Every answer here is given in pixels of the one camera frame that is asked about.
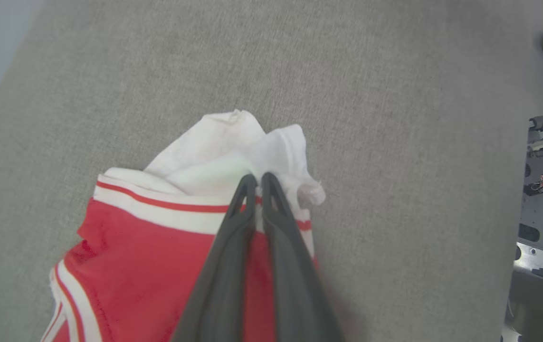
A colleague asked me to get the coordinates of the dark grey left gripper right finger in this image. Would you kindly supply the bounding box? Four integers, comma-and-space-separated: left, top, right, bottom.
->
261, 172, 345, 342

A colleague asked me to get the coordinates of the grey fabric sofa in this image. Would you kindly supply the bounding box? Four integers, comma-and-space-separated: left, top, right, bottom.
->
0, 0, 543, 342

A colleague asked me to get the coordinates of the red and white shirt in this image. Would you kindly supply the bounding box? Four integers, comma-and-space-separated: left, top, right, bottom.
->
41, 109, 326, 342

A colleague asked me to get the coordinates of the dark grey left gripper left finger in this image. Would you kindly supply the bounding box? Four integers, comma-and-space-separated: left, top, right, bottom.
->
171, 173, 258, 342

